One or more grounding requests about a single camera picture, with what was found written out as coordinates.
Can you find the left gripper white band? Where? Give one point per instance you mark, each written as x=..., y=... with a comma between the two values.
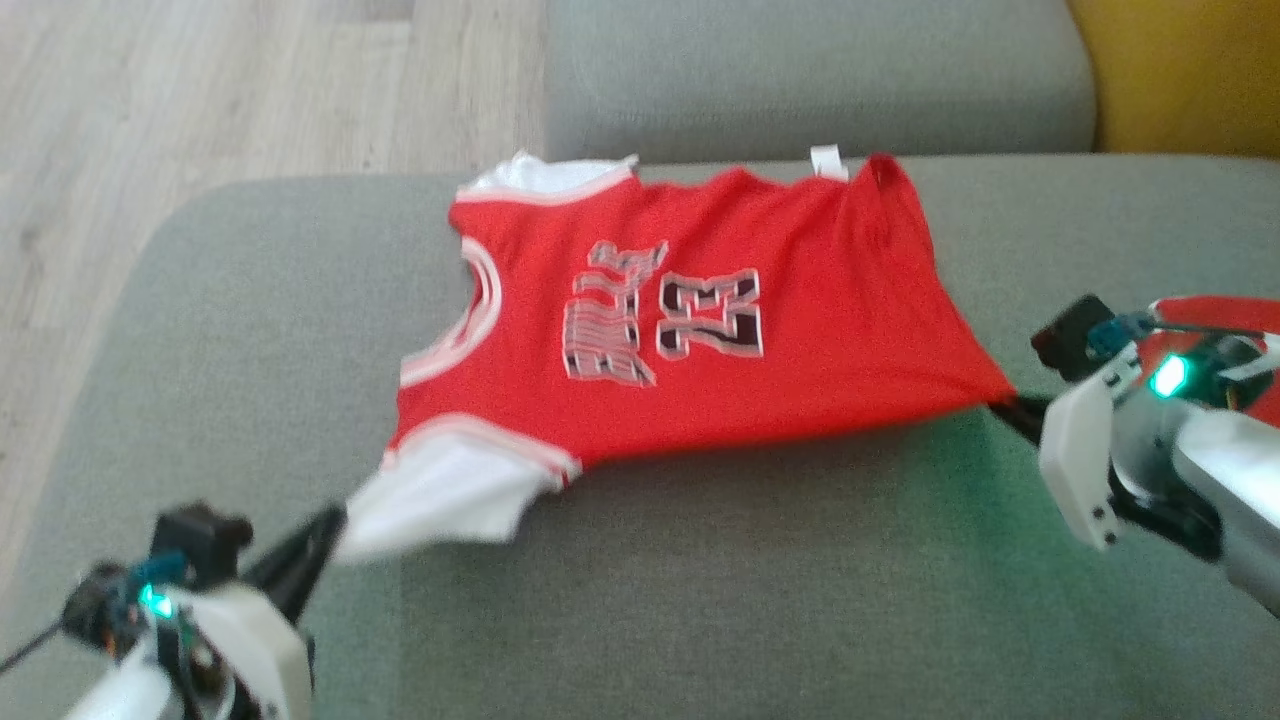
x=265, y=650

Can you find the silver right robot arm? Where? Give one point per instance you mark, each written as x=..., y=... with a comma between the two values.
x=1230, y=470

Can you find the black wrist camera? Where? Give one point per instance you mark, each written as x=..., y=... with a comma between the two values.
x=200, y=545
x=1070, y=335

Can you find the wide yellow sofa backrest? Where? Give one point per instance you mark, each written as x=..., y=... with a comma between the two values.
x=1190, y=70

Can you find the red basketball jersey number 23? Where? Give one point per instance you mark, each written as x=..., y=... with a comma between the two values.
x=800, y=330

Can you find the large grey fabric sofa seat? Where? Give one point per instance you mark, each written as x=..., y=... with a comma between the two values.
x=700, y=600

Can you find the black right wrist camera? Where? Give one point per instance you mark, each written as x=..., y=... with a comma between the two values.
x=1070, y=335

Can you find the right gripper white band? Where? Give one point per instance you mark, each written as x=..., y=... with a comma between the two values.
x=1075, y=450

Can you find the grey sofa back cushion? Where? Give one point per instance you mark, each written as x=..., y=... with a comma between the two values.
x=800, y=70

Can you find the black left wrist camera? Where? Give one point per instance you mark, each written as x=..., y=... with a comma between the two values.
x=200, y=545

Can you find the plain red garment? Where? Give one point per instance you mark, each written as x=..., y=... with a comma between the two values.
x=1230, y=312

